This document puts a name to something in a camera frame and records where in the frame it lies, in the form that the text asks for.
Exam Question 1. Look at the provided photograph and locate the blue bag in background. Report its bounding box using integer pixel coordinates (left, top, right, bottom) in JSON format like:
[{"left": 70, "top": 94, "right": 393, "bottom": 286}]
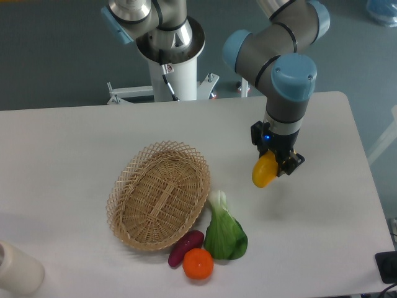
[{"left": 366, "top": 0, "right": 396, "bottom": 27}]

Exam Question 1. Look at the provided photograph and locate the orange tangerine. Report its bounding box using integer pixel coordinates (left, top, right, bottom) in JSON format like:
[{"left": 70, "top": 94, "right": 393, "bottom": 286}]
[{"left": 182, "top": 248, "right": 214, "bottom": 280}]

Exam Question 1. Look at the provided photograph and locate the purple sweet potato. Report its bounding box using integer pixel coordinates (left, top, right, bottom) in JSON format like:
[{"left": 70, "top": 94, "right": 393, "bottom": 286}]
[{"left": 168, "top": 230, "right": 204, "bottom": 268}]

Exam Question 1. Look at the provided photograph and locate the white table leg frame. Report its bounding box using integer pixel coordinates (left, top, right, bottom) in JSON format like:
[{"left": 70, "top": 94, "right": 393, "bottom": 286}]
[{"left": 367, "top": 106, "right": 396, "bottom": 166}]

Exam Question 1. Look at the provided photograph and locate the yellow mango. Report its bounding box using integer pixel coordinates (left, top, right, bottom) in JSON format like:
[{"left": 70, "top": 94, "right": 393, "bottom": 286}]
[{"left": 252, "top": 151, "right": 279, "bottom": 188}]

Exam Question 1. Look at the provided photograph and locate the black cable on pedestal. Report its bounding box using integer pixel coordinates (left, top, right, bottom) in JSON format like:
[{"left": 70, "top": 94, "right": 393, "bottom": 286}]
[{"left": 158, "top": 48, "right": 181, "bottom": 102}]

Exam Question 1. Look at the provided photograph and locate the green bok choy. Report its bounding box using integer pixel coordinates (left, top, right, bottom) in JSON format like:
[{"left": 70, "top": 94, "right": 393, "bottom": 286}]
[{"left": 203, "top": 190, "right": 248, "bottom": 260}]

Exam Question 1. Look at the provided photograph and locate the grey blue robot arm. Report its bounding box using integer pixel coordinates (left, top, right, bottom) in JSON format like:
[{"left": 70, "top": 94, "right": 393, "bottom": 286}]
[{"left": 101, "top": 1, "right": 330, "bottom": 176}]

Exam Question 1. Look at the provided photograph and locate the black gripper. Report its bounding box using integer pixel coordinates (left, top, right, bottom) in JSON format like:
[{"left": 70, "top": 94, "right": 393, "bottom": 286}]
[{"left": 251, "top": 121, "right": 305, "bottom": 177}]

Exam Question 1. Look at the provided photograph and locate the cream cylindrical bottle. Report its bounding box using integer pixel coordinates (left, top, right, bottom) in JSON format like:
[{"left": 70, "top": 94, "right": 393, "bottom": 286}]
[{"left": 1, "top": 241, "right": 45, "bottom": 296}]

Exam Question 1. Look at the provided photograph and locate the woven wicker basket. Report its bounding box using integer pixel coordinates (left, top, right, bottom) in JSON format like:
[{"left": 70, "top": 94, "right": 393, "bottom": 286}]
[{"left": 106, "top": 141, "right": 210, "bottom": 251}]

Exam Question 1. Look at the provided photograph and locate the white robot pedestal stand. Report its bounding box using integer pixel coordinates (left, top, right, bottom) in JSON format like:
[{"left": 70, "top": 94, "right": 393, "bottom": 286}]
[{"left": 106, "top": 17, "right": 251, "bottom": 105}]

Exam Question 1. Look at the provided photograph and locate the black device at edge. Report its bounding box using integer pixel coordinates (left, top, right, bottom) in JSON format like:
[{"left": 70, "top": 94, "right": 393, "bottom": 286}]
[{"left": 375, "top": 251, "right": 396, "bottom": 284}]

